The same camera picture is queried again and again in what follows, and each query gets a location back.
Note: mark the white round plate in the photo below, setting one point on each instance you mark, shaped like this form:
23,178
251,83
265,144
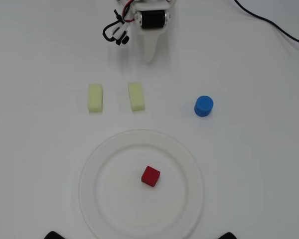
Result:
114,184

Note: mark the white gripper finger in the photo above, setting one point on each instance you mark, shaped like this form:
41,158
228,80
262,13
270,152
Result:
149,44

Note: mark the pale yellow foam block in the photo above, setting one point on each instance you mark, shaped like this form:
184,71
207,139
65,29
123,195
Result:
95,97
136,97

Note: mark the red cube block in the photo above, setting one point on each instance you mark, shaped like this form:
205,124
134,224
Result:
150,176

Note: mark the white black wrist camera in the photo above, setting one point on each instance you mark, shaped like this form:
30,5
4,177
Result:
120,32

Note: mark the blue cylinder block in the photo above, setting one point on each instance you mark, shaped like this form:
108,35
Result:
203,105

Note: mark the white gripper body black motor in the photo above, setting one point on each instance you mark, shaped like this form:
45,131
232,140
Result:
152,19

